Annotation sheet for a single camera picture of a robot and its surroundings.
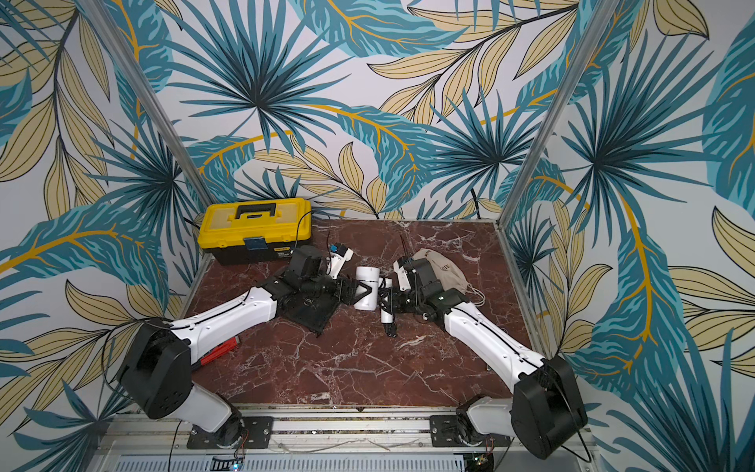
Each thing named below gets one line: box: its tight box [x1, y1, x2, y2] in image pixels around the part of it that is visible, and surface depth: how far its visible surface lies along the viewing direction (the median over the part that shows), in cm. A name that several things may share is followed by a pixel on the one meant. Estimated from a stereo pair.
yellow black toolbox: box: [197, 197, 313, 266], surface depth 98 cm
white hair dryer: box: [352, 265, 398, 338], surface depth 82 cm
